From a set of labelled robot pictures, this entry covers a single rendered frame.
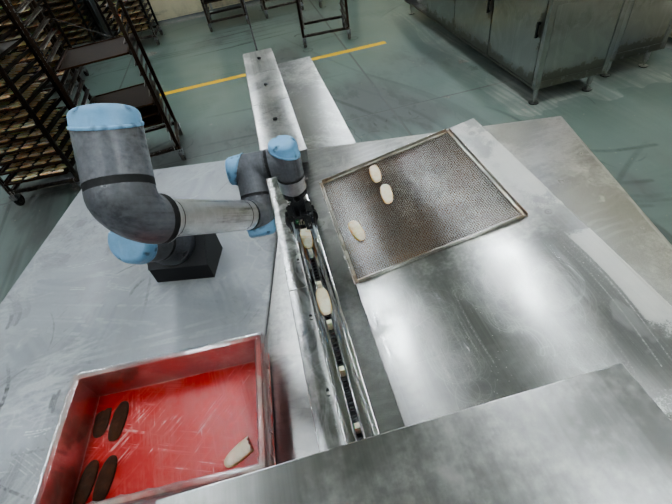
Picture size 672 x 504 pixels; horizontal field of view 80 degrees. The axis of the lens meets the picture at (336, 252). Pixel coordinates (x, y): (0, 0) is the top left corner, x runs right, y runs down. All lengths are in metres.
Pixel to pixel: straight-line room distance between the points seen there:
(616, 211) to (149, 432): 1.46
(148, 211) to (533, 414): 0.64
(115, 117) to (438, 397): 0.80
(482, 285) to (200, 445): 0.77
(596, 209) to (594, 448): 1.11
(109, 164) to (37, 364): 0.84
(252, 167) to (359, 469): 0.79
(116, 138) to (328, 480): 0.60
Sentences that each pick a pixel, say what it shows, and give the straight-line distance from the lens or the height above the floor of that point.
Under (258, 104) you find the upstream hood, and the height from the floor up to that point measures 0.92.
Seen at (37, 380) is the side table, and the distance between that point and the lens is 1.44.
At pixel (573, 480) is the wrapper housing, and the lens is 0.48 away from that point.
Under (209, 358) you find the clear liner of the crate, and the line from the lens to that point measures 1.09.
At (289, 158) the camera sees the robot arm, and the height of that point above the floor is 1.20.
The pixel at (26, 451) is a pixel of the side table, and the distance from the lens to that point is 1.33.
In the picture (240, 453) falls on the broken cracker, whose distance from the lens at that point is 1.02.
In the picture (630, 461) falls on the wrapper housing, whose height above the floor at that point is 1.30.
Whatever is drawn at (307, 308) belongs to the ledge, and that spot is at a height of 0.86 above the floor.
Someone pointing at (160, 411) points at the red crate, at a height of 0.82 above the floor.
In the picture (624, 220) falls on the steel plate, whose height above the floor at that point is 0.82.
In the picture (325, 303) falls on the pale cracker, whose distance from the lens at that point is 1.13.
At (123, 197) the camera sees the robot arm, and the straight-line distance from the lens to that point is 0.75.
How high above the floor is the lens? 1.74
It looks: 45 degrees down
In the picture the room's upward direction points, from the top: 11 degrees counter-clockwise
